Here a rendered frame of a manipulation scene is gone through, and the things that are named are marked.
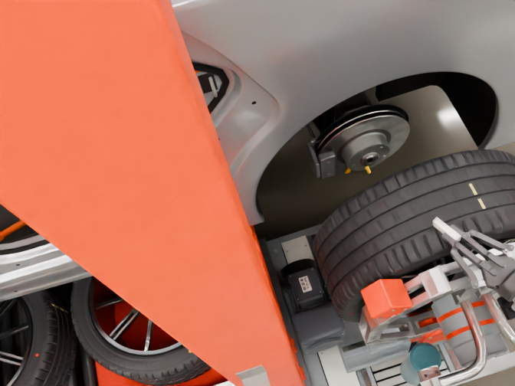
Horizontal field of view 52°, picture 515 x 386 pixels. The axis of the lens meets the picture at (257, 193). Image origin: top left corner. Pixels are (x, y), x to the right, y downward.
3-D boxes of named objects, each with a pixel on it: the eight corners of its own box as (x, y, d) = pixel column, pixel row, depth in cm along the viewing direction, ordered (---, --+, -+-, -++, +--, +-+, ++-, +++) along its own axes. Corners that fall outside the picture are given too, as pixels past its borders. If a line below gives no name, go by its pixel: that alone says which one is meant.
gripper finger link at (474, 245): (502, 268, 114) (506, 264, 114) (460, 234, 119) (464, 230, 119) (500, 273, 117) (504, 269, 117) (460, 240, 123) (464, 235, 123)
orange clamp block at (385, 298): (401, 278, 132) (379, 278, 126) (414, 307, 128) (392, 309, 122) (381, 289, 136) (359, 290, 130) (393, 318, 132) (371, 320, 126)
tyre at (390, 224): (561, 155, 158) (416, 134, 121) (607, 224, 147) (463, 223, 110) (410, 256, 203) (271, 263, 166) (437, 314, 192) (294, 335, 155)
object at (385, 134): (397, 153, 191) (415, 98, 163) (405, 171, 188) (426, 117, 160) (313, 177, 189) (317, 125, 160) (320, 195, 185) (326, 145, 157)
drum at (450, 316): (467, 286, 157) (478, 270, 144) (502, 356, 147) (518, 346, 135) (422, 300, 157) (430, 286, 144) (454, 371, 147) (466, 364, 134)
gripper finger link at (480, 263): (497, 276, 117) (493, 280, 117) (455, 243, 123) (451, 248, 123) (499, 271, 114) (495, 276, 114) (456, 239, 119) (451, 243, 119)
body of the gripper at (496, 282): (507, 308, 116) (472, 279, 120) (533, 280, 116) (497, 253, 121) (511, 301, 109) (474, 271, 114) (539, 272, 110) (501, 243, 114)
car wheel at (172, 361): (198, 203, 239) (185, 178, 218) (280, 322, 210) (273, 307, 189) (69, 284, 229) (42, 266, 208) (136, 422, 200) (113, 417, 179)
